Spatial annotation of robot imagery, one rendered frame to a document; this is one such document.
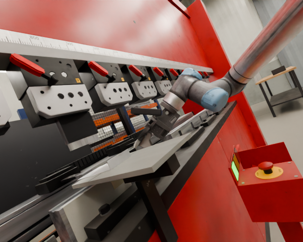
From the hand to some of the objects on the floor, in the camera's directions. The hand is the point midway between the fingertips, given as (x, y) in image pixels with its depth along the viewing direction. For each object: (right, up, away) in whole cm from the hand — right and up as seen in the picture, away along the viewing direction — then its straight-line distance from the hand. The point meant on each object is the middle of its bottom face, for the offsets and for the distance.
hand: (134, 145), depth 62 cm
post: (+27, -99, +108) cm, 149 cm away
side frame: (+138, -50, +182) cm, 233 cm away
